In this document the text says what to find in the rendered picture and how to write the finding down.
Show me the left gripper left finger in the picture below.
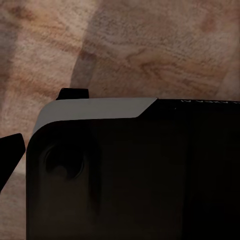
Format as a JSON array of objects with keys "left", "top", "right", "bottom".
[{"left": 0, "top": 133, "right": 26, "bottom": 192}]

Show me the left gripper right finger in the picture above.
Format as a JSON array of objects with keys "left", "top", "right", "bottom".
[{"left": 224, "top": 132, "right": 240, "bottom": 172}]

